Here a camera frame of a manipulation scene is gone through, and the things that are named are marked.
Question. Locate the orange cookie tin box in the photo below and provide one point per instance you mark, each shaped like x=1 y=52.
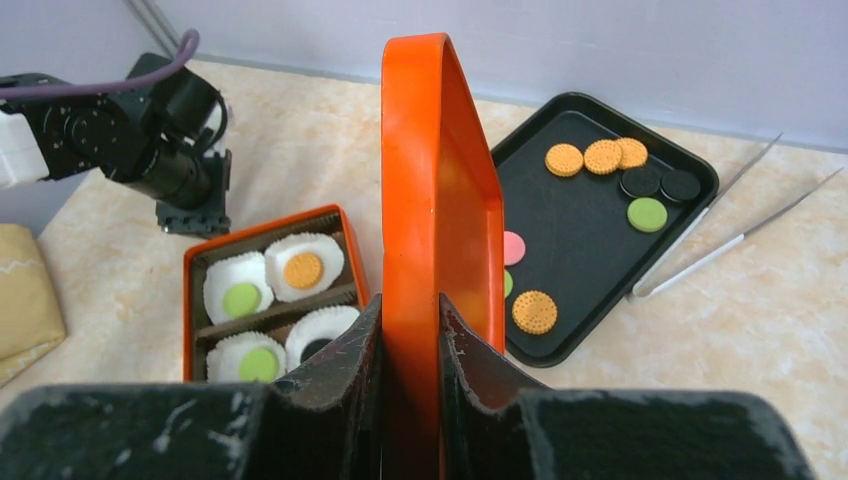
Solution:
x=200 y=335

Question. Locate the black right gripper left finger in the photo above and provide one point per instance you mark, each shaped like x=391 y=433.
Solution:
x=318 y=422

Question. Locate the pink sandwich cookie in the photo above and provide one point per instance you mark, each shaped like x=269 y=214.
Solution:
x=514 y=248

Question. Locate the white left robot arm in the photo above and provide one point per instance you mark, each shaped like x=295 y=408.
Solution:
x=165 y=141

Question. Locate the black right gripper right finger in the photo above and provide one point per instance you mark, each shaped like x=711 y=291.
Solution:
x=500 y=423

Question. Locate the green sandwich cookie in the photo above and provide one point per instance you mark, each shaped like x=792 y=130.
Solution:
x=647 y=215
x=508 y=283
x=259 y=364
x=241 y=299

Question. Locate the black sandwich cookie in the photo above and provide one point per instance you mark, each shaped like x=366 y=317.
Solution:
x=680 y=186
x=639 y=182
x=313 y=347

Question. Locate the orange tin lid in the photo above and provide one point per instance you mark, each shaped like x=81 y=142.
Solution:
x=443 y=224

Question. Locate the yellow sandwich cookie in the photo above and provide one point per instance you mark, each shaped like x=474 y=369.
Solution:
x=303 y=271
x=534 y=312
x=603 y=157
x=564 y=160
x=634 y=153

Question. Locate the white paper cupcake liner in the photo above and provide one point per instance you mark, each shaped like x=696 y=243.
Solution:
x=279 y=252
x=328 y=322
x=246 y=267
x=223 y=359

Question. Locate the black baking tray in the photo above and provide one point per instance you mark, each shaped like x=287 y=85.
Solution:
x=581 y=250

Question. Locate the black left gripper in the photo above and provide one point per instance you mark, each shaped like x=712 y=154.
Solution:
x=164 y=141

